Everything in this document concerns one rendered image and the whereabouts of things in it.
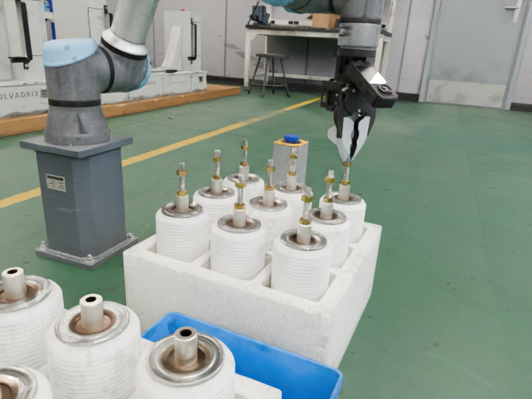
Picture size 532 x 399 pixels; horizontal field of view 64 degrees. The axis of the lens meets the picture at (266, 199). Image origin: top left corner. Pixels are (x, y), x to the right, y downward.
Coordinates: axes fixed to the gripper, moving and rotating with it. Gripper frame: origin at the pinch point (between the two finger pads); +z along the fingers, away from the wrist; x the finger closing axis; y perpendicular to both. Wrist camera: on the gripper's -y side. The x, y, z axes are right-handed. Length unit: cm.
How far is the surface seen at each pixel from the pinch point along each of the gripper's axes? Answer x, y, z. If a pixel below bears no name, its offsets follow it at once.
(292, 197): 9.0, 6.0, 10.0
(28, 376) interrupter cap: 58, -29, 9
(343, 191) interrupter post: 0.7, -0.2, 7.4
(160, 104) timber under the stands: -38, 290, 31
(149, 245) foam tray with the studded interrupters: 38.6, 7.9, 16.6
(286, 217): 14.6, -1.3, 10.8
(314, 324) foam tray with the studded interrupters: 21.7, -22.5, 18.7
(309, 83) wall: -273, 422, 25
